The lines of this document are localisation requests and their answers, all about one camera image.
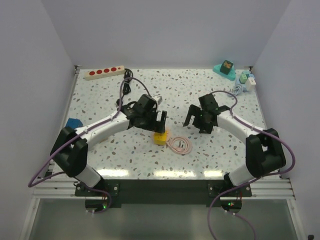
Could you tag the blue cube socket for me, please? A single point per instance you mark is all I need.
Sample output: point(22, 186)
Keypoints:
point(74, 123)

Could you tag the beige power strip red sockets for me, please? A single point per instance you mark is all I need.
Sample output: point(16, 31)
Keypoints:
point(104, 72)

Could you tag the yellow cube socket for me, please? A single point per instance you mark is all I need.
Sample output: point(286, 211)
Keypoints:
point(160, 138)

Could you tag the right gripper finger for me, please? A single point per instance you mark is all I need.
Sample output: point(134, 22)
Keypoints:
point(205, 127)
point(193, 111)

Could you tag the green small charger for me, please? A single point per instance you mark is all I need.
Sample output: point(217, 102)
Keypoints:
point(243, 78)

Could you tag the white charger block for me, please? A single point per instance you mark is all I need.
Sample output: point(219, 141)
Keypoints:
point(250, 84)

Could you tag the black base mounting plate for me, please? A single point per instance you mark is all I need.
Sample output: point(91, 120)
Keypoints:
point(118, 192)

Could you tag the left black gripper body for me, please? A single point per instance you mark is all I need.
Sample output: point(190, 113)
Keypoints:
point(148, 116)

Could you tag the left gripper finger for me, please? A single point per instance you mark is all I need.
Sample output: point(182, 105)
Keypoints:
point(161, 124)
point(154, 126)

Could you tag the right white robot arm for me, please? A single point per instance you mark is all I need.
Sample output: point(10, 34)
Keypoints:
point(263, 149)

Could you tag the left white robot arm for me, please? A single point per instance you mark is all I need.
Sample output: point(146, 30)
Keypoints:
point(70, 150)

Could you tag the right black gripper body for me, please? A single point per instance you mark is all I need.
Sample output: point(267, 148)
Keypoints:
point(201, 120)

